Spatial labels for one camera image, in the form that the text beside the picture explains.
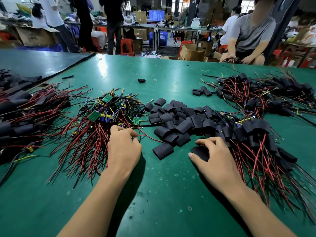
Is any person's left hand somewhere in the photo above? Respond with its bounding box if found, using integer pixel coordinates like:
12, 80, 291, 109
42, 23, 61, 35
107, 125, 143, 177

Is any person's right hand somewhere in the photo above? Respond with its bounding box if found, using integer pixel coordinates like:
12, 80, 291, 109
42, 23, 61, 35
188, 137, 244, 193

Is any single black heat shrink sleeve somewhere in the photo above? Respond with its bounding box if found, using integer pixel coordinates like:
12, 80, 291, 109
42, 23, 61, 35
190, 145, 210, 162

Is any person's right forearm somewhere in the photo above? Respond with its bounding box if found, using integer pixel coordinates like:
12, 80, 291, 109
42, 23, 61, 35
222, 181, 297, 237

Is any person's left forearm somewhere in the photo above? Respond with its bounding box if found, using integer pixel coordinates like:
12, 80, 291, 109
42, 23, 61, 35
57, 168, 139, 237

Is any pile of black shrink sleeves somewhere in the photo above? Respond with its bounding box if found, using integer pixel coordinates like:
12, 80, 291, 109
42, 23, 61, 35
144, 97, 224, 161

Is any blue plastic crate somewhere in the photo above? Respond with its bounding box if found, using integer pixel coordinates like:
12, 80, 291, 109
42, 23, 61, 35
148, 31, 168, 47

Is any open cardboard box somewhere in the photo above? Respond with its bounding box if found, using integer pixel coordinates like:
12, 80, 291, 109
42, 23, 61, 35
179, 43, 206, 62
15, 26, 60, 47

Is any dark rubber table mat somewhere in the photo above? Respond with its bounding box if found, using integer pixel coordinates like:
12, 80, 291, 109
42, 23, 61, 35
0, 48, 96, 82

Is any closed cardboard box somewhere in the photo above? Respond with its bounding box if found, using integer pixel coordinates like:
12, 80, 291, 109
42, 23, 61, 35
134, 11, 147, 24

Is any heap of black fabric scraps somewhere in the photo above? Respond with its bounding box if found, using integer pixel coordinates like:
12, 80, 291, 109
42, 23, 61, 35
0, 69, 42, 96

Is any blue lit monitor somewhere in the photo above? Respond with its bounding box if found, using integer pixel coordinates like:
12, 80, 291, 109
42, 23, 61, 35
149, 10, 165, 22

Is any black pillar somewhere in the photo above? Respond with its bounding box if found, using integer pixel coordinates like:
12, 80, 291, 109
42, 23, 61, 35
264, 0, 303, 66

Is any pile of green wired boards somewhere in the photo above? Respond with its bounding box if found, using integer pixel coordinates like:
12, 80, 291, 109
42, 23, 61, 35
46, 86, 164, 188

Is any pile of sleeved wire harnesses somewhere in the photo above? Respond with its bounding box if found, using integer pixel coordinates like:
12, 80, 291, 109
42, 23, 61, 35
200, 68, 316, 127
202, 110, 316, 224
0, 82, 94, 188

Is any bundle of black wires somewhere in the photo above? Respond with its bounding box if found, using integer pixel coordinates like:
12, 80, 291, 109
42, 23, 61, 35
222, 57, 244, 65

